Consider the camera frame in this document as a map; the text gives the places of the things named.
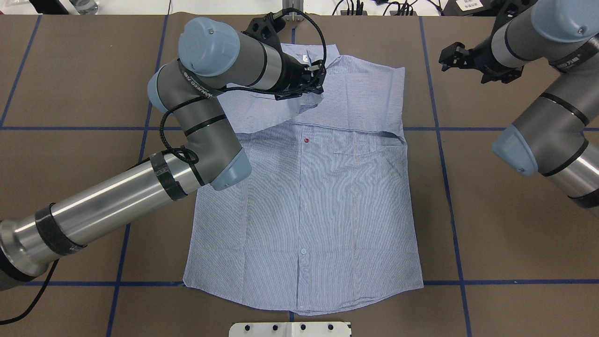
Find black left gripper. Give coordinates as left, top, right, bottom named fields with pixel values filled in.
left=275, top=55, right=327, bottom=101

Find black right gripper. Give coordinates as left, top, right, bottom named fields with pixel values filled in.
left=439, top=40, right=524, bottom=84

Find blue striped button shirt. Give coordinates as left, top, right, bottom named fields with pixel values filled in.
left=183, top=45, right=424, bottom=315

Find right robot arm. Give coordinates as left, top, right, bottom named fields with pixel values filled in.
left=439, top=0, right=599, bottom=216

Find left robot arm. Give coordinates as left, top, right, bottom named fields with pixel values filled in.
left=1, top=11, right=328, bottom=291

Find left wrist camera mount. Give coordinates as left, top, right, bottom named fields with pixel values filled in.
left=242, top=11, right=286, bottom=49

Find aluminium frame post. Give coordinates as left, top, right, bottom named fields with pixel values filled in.
left=282, top=0, right=304, bottom=22

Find black power strip cables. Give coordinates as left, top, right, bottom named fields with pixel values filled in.
left=332, top=0, right=445, bottom=17

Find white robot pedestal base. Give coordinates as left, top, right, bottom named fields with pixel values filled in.
left=228, top=321, right=353, bottom=337

